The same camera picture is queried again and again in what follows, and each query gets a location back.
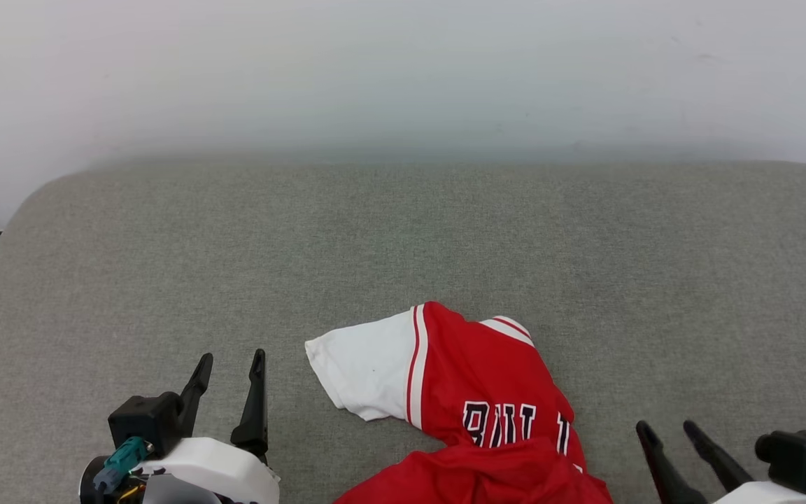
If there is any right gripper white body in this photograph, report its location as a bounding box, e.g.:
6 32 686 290
711 481 806 504

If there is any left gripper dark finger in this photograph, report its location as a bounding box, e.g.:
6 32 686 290
177 353 214 439
229 349 269 463

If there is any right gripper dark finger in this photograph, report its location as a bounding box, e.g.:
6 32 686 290
683 420 754 493
635 420 709 504

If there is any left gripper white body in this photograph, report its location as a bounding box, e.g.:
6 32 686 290
134 437 281 504

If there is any red and white basketball jersey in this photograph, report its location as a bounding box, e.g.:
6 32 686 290
304 301 614 504

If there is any grey fabric sofa cushion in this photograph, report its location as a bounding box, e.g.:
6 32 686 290
0 160 806 504

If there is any left camera teal cable connector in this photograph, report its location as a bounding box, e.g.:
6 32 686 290
92 437 153 495

